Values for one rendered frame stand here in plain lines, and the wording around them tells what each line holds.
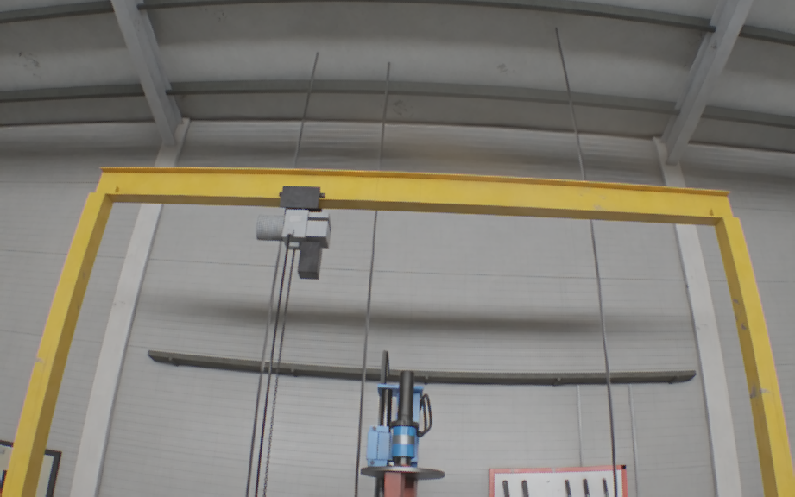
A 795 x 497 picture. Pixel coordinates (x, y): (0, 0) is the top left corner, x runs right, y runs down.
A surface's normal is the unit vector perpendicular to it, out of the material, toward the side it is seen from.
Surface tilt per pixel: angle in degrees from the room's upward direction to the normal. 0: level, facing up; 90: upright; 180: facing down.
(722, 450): 90
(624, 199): 90
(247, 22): 173
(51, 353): 90
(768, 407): 90
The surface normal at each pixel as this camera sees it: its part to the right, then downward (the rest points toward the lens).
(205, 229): 0.01, -0.50
